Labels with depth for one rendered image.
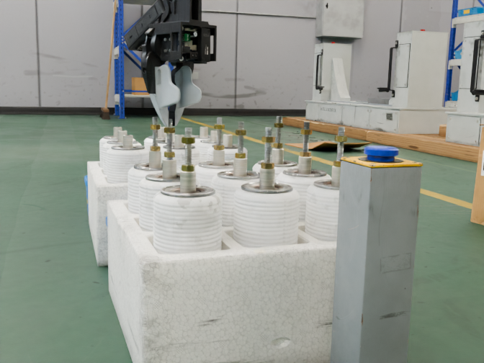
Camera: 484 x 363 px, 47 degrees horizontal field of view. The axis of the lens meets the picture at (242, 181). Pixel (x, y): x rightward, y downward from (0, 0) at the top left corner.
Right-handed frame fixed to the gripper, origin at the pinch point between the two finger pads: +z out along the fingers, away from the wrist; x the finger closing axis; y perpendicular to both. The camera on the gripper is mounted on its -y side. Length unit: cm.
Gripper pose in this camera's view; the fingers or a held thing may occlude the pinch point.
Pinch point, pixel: (167, 117)
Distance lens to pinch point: 88.9
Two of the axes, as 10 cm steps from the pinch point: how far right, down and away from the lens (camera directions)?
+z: -0.2, 9.9, 1.7
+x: 6.8, -1.1, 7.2
